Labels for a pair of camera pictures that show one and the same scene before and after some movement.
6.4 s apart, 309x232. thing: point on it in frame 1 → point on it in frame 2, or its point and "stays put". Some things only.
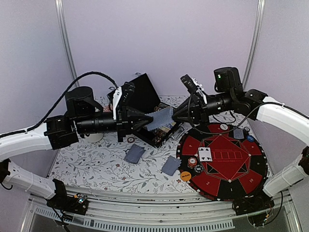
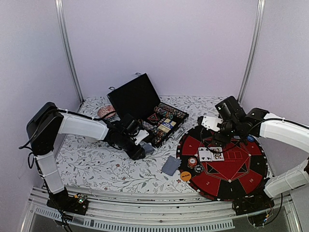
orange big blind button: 186,176 stays put
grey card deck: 171,166 stays put
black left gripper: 124,121 → 135,155
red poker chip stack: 192,162 stays put
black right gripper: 198,112 → 219,140
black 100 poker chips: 198,168 stays put
